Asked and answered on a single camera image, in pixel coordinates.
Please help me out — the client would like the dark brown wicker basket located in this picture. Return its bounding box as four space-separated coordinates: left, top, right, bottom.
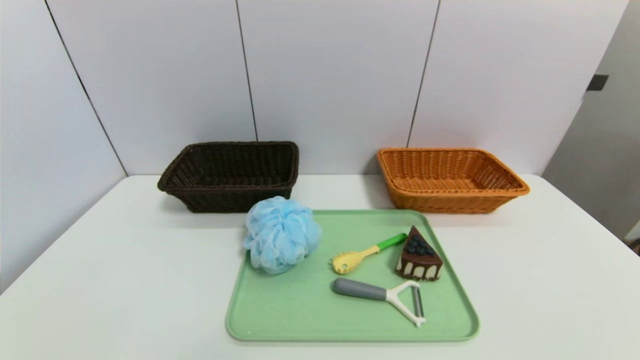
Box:
158 141 300 214

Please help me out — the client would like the yellow green pasta spoon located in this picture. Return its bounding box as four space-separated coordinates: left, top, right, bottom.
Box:
331 233 408 276

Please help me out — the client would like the chocolate blueberry cake slice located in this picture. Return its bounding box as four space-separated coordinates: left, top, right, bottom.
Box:
395 225 444 282

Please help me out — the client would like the orange wicker basket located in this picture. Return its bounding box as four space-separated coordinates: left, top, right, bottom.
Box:
377 147 531 215

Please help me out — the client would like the light green plastic tray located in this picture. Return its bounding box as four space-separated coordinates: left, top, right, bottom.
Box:
225 209 481 344

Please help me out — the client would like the light blue bath loofah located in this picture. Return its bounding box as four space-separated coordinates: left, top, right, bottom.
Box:
243 196 322 275

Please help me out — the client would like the grey handled white peeler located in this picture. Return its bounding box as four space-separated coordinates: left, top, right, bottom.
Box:
332 278 427 328

